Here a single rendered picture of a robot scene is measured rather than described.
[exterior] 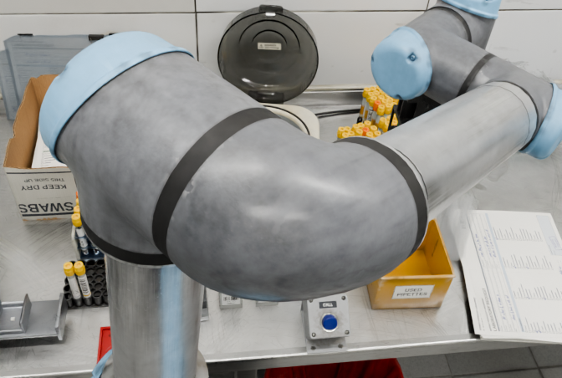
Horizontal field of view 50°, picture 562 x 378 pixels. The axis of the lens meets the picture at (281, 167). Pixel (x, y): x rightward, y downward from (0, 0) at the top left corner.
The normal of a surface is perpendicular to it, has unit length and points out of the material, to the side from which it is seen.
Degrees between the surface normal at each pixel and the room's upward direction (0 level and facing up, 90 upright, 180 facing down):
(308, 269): 76
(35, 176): 97
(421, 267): 0
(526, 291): 0
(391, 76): 90
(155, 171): 50
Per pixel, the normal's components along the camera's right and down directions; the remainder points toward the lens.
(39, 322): 0.06, -0.71
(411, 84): -0.68, 0.48
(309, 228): 0.28, 0.12
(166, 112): -0.15, -0.48
